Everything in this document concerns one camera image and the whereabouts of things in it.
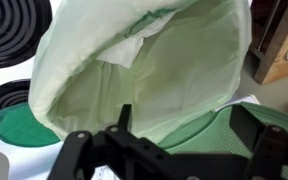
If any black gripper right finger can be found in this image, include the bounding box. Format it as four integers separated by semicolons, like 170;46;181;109
228;104;288;180

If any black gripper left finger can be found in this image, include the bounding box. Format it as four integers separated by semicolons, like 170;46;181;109
47;103;172;180

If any green bin lid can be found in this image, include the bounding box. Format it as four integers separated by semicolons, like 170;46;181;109
157;101;288;180

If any white paper towel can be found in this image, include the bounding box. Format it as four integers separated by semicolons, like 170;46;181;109
95;13;180;70

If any pale green bin liner bag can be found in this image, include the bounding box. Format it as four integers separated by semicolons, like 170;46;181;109
28;0;253;144

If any white electric stove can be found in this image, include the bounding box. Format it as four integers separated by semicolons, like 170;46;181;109
0;0;262;180

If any green round pot holder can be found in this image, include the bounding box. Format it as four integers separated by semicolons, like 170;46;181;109
0;101;62;148

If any wooden side counter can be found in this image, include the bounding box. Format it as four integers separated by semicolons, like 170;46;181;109
253;0;288;85

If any black coil stove burner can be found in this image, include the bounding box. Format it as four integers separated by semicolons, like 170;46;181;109
0;78;32;115
0;0;54;70

